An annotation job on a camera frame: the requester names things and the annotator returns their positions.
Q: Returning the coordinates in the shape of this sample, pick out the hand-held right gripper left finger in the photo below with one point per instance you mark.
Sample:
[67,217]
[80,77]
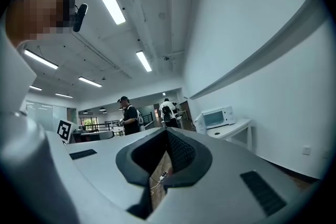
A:
[105,165]

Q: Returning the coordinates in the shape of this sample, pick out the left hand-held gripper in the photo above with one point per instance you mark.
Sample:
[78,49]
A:
[64,131]

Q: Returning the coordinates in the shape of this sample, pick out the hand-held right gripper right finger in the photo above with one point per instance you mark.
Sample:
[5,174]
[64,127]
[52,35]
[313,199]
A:
[223,186]

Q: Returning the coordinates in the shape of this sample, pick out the white microwave oven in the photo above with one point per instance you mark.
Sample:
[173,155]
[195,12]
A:
[218,118]

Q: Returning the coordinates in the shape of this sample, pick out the grey office desk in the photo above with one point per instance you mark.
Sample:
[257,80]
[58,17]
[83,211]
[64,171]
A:
[97,136]

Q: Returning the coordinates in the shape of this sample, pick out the white power strip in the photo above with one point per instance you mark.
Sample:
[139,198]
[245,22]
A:
[164,175]

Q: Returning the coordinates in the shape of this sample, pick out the white table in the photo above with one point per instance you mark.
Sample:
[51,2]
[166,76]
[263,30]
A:
[236,127]

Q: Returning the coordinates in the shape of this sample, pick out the person's head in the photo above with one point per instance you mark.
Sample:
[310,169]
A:
[36,10]

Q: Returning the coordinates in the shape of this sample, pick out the white wall outlet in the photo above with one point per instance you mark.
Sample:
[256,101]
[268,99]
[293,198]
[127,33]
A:
[306,150]

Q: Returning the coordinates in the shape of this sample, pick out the grey wall rail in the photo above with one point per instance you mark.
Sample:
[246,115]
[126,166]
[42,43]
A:
[262,49]

